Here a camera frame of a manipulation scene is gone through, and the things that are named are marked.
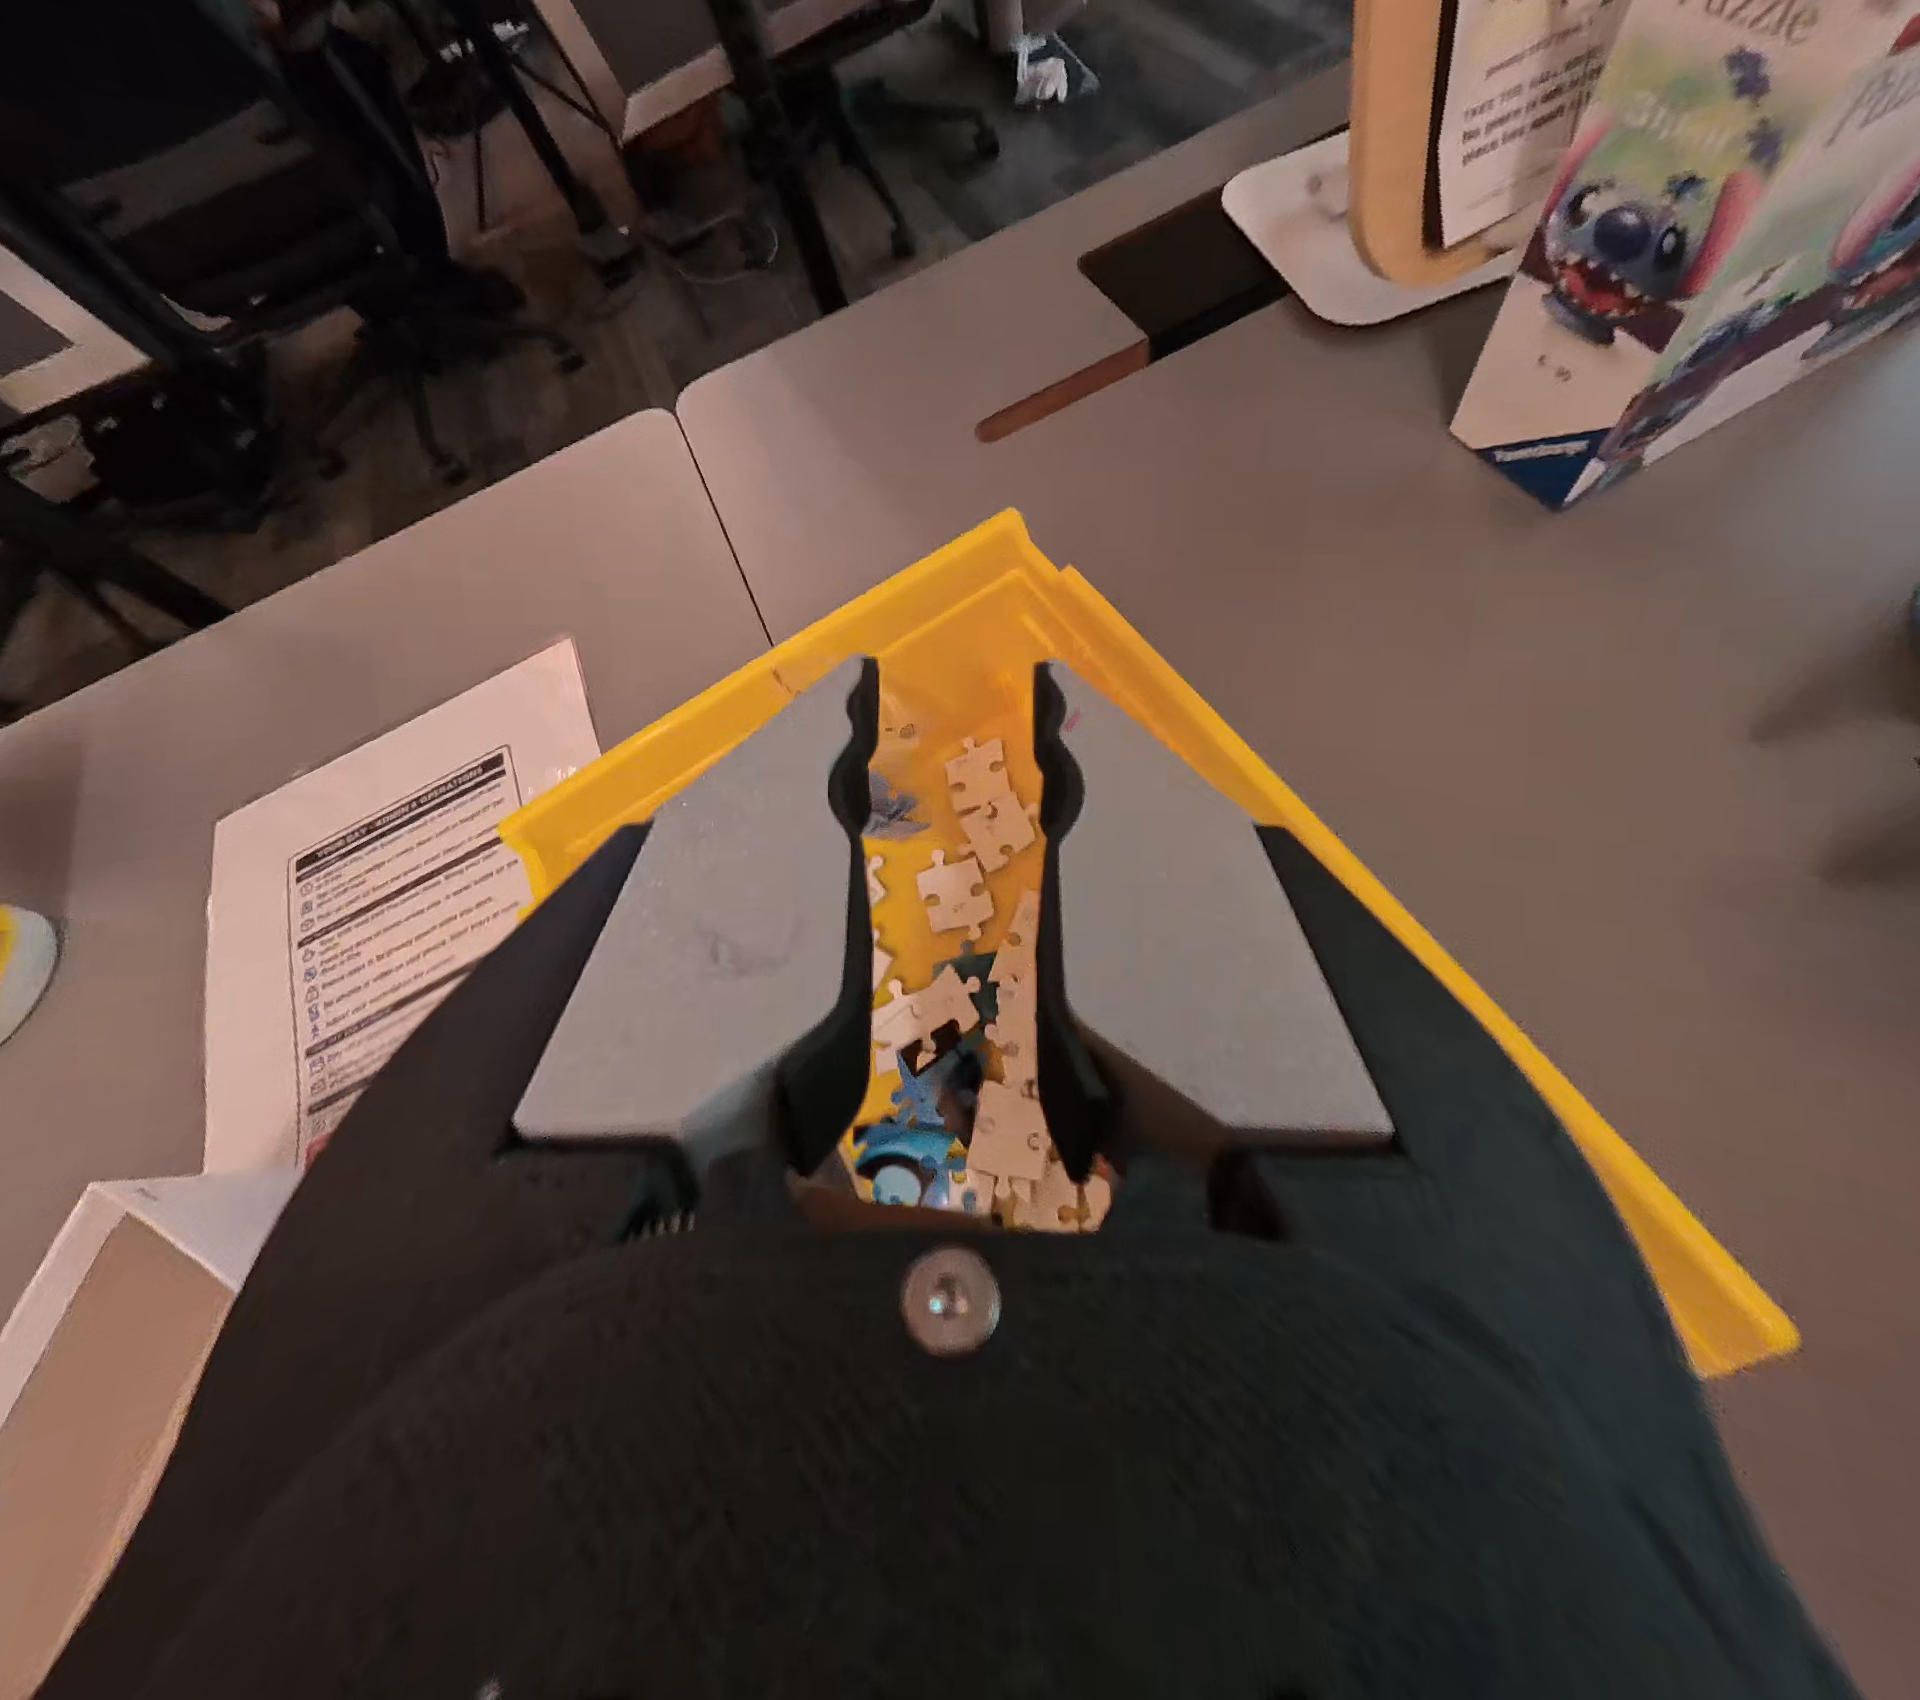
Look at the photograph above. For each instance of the yellow plastic bin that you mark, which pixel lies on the yellow plastic bin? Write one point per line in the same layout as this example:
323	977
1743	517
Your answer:
957	613

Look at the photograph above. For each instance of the pale round object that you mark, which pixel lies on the pale round object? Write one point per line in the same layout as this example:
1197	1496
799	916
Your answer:
23	970

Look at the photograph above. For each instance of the white crumpled cloth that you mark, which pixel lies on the white crumpled cloth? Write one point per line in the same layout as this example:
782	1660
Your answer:
1044	73

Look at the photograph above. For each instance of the printed white instruction sheet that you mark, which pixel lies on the printed white instruction sheet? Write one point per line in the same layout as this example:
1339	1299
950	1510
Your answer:
373	821

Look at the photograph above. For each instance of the wooden framed sign board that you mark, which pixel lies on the wooden framed sign board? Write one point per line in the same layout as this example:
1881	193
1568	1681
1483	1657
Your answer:
1406	0

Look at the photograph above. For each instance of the pile of puzzle pieces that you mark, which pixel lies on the pile of puzzle pieces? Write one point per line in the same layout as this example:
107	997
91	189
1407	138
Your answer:
957	894

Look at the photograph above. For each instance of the white cardboard box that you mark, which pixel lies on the white cardboard box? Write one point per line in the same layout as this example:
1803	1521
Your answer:
91	1354

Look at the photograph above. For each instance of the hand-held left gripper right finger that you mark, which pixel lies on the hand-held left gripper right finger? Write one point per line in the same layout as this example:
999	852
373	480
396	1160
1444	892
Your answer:
1197	949

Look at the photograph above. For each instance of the printed puzzle carton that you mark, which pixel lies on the printed puzzle carton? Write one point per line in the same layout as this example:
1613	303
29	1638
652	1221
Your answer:
1730	230

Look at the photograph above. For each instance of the black tripod stand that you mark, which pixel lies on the black tripod stand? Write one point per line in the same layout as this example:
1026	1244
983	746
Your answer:
738	56

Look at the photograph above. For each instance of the white sign board base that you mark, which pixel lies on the white sign board base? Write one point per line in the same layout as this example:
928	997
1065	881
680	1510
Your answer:
1321	239

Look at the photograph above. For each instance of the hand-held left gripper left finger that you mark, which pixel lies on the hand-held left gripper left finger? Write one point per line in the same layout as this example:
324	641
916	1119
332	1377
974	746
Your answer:
704	927

